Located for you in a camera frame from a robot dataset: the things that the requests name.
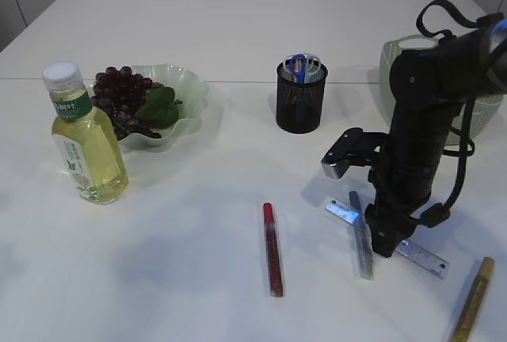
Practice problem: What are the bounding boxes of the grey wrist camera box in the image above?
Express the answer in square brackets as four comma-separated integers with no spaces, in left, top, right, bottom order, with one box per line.
[321,127,387,180]

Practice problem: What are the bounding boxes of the clear plastic ruler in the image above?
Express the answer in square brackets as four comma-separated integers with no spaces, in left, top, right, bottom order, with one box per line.
[325,199,449,279]

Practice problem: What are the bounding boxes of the black mesh pen holder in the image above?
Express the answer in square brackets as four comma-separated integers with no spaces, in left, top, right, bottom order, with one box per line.
[276,56,328,134]

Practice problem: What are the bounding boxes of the yellow tea bottle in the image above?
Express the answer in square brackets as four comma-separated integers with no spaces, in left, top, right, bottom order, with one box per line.
[42,62,128,204]

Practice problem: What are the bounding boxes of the red glitter pen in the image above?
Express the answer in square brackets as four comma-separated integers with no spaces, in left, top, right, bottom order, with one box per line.
[262,203,284,298]

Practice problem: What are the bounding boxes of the pale green wavy plate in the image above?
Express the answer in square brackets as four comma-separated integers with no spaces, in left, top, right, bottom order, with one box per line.
[87,63,210,154]

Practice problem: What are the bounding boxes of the dark red grape bunch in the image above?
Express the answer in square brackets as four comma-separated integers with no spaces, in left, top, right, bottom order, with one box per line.
[91,66,183,140]

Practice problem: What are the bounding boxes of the blue scissors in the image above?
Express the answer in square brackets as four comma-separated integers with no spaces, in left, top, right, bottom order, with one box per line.
[284,53,322,83]

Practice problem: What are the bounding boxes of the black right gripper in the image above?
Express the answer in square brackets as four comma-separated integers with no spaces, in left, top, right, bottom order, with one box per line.
[366,195,420,257]

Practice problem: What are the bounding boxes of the silver glitter pen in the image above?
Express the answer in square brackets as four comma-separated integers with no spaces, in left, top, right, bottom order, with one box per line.
[349,191,373,280]

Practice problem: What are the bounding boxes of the gold glitter pen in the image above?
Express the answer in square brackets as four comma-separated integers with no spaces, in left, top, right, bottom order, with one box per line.
[450,256,495,342]

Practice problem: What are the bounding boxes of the pink scissors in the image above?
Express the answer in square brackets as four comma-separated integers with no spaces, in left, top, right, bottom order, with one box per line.
[282,58,298,82]

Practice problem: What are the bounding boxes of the green woven plastic basket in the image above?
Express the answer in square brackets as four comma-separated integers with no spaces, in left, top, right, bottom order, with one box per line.
[379,35,504,139]

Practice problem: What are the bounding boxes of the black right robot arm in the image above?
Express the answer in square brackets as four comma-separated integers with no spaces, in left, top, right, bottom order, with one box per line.
[365,20,506,257]

